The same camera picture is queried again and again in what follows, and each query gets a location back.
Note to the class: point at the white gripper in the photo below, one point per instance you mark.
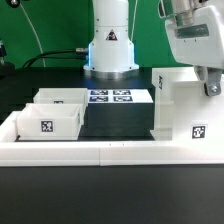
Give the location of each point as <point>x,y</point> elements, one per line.
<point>195,31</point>

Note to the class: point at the white drawer cabinet box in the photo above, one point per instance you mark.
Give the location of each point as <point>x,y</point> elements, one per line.
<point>183,111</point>

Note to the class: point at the white front drawer tray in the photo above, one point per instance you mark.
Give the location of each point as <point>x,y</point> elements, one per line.
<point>50,121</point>

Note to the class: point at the white drawer tray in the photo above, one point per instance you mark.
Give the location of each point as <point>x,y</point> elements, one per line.
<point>50,121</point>
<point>62,95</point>

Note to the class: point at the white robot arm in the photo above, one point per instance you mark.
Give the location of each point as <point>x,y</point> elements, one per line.
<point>111,52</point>

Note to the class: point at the white rear drawer tray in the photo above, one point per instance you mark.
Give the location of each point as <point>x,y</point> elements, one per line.
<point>62,95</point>

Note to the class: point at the fiducial marker sheet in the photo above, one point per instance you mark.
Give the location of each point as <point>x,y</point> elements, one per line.
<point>119,96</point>

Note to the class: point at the white foam border frame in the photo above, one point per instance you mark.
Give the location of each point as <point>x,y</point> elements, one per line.
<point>119,153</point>

